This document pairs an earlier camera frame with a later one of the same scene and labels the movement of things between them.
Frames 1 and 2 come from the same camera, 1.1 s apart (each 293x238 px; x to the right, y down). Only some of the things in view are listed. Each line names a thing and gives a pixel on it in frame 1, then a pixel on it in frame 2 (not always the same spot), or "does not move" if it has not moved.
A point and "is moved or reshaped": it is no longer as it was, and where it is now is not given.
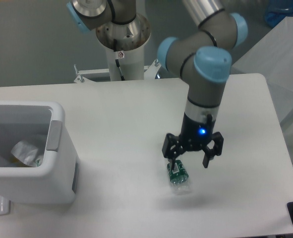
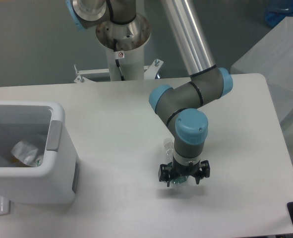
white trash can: (10, 122) does not move
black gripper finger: (218, 139) -> (205, 168)
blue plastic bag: (277, 10) does not move
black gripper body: (196, 133) -> (178, 169)
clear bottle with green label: (179, 176) is moved or reshaped
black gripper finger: (172, 148) -> (164, 174)
